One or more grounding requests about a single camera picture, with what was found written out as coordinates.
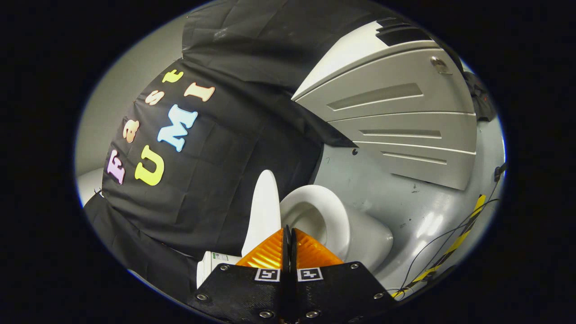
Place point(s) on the black clip on box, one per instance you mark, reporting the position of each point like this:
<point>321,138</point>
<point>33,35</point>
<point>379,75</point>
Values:
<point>400,33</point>

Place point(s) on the white toilet lid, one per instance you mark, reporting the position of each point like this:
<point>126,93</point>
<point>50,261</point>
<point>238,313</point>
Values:
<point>265,211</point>

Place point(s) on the black lid pull tab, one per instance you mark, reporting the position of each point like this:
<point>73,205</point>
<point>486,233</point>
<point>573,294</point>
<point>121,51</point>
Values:
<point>287,238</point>

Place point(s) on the black backdrop cloth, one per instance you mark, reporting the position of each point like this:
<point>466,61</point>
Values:
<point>225,180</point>

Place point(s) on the small black plug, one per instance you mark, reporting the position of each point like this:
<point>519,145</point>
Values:
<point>499,172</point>

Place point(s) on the yellow black hazard tape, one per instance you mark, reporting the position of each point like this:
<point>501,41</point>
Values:
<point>454,245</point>

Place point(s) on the metal latch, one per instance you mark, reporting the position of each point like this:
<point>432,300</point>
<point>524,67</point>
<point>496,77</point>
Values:
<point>441,65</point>

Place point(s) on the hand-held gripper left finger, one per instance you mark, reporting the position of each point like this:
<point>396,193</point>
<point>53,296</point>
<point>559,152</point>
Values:
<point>243,292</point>

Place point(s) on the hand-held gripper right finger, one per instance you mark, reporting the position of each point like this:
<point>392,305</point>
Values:
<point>337,292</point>

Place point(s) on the white panelled box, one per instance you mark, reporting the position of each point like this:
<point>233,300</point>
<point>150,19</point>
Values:
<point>396,117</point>

